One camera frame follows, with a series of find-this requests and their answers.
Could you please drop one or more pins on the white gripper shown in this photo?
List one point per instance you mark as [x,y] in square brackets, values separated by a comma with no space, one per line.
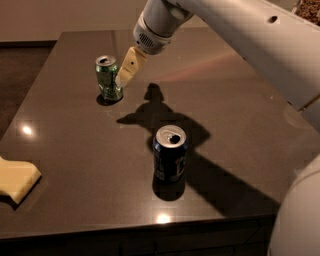
[149,39]

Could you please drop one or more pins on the green soda can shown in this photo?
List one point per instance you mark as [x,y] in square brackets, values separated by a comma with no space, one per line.
[106,69]

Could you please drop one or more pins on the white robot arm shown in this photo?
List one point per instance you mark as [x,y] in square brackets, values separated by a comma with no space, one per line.
[284,49]

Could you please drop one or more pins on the blue pepsi can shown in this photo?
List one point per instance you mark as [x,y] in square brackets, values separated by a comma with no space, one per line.
[169,149]

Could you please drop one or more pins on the yellow sponge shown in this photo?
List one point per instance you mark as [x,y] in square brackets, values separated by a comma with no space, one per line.
[17,178]

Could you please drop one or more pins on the jar of nuts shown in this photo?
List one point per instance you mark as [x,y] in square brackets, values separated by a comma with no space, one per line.
[309,10]

